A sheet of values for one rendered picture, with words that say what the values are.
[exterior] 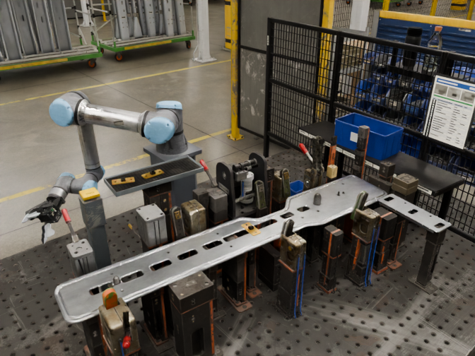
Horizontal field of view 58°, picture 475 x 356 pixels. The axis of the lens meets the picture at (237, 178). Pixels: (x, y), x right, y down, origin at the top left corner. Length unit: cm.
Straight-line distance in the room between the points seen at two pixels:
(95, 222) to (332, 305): 97
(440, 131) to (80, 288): 166
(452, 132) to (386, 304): 83
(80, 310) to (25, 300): 60
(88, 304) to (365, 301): 106
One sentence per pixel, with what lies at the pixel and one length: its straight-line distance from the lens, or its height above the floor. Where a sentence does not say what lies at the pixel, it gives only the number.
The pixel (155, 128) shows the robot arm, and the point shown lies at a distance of 185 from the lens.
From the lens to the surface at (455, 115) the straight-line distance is 216.
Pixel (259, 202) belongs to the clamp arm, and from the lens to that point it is 179.
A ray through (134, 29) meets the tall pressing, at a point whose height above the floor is 49.
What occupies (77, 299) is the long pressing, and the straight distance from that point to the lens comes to 146.
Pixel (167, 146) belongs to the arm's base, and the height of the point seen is 114.
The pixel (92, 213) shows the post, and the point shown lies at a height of 109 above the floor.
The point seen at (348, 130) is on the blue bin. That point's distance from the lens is 229.
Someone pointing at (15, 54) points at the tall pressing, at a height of 38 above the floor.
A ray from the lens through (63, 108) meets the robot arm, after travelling 197.
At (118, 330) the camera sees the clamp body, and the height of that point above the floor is 105.
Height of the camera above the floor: 195
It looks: 28 degrees down
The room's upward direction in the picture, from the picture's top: straight up
